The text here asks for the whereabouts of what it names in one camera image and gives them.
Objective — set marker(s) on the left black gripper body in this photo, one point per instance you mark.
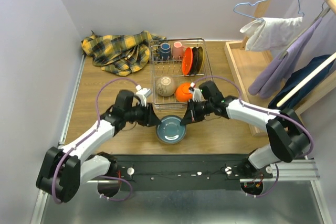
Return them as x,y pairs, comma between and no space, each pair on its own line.
147,114

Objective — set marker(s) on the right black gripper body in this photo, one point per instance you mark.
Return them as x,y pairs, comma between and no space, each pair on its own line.
201,108

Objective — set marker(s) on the teal blue plate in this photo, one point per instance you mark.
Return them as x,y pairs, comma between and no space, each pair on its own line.
170,131

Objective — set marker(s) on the orange bowl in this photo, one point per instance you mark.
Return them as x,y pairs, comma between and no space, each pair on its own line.
182,93

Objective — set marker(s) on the wire metal dish rack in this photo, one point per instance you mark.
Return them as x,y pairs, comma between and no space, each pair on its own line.
173,68

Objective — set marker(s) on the orange plate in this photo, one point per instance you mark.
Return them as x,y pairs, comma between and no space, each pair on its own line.
187,61

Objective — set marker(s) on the yellow patterned plate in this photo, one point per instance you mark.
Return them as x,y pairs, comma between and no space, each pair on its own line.
200,59

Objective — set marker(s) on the pink white mug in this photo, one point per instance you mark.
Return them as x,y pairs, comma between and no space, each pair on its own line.
177,50

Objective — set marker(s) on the blue mug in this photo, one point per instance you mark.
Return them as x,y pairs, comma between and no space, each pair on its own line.
164,51

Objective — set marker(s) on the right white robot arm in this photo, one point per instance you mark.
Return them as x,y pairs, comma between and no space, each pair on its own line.
288,138

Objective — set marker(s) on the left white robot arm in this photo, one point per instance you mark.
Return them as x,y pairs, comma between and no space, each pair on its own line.
73,155

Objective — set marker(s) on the yellow plaid shirt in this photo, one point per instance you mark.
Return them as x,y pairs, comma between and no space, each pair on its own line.
121,55

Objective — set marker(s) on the purple garment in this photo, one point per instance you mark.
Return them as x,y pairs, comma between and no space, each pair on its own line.
282,66

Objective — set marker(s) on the white cloth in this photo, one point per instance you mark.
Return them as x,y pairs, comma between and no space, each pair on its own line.
270,33

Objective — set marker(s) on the right white camera module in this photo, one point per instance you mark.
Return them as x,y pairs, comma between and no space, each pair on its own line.
196,92

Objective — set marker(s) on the white camera module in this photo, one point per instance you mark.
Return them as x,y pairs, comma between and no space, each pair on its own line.
143,94
196,92

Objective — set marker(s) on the left white camera module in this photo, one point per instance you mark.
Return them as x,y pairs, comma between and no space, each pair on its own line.
143,94

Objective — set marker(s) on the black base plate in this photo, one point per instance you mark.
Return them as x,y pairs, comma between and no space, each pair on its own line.
218,181

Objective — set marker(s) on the aluminium rail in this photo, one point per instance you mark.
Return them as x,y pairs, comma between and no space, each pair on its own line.
291,171

